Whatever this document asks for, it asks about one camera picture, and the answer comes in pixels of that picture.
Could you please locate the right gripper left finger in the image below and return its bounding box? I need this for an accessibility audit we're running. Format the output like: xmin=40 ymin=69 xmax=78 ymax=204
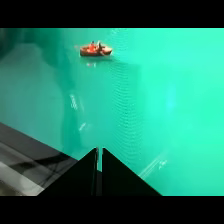
xmin=38 ymin=147 xmax=99 ymax=197

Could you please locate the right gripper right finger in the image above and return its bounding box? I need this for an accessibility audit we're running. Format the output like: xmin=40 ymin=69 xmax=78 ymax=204
xmin=101 ymin=147 xmax=162 ymax=197

